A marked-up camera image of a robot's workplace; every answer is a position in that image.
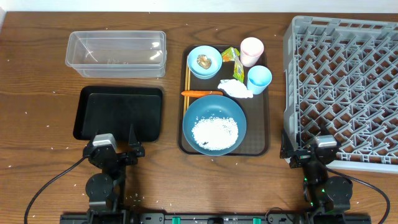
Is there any orange carrot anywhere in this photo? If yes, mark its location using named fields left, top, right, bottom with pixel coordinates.
left=181, top=90, right=223, bottom=98

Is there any white rice pile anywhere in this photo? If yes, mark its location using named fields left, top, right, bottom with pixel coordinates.
left=191, top=117, right=239, bottom=151

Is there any light blue plastic cup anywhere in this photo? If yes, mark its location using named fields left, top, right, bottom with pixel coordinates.
left=247, top=65, right=272, bottom=95

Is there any large blue plate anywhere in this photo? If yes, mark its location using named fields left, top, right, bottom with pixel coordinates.
left=182, top=95, right=247, bottom=156

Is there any small light blue bowl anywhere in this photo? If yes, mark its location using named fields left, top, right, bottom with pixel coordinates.
left=187, top=45, right=223, bottom=80

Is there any brown food scrap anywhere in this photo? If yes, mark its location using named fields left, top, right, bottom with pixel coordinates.
left=197, top=54, right=212, bottom=70

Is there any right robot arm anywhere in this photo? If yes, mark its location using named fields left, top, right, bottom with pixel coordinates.
left=280, top=128, right=353, bottom=223

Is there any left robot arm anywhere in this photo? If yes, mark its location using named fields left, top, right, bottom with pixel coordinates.
left=83, top=125, right=145, bottom=224

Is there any black waste tray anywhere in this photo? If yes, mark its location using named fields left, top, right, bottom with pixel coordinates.
left=73, top=86, right=163, bottom=142

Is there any grey dishwasher rack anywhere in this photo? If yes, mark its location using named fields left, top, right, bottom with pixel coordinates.
left=282, top=16, right=397, bottom=174

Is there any clear plastic bin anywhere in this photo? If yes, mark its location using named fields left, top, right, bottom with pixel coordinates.
left=65, top=30, right=167, bottom=78

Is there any wooden chopstick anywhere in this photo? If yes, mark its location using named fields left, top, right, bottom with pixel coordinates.
left=183, top=65, right=190, bottom=115
left=185, top=67, right=191, bottom=110

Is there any brown serving tray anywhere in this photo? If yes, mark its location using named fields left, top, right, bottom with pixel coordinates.
left=177, top=45, right=271, bottom=157

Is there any crumpled white napkin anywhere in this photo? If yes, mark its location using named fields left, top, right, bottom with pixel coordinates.
left=218, top=79, right=253, bottom=98

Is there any pink plastic cup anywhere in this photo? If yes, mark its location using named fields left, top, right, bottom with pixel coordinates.
left=240, top=37, right=264, bottom=67

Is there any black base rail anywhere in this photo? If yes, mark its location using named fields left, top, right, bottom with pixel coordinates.
left=59, top=212, right=373, bottom=224

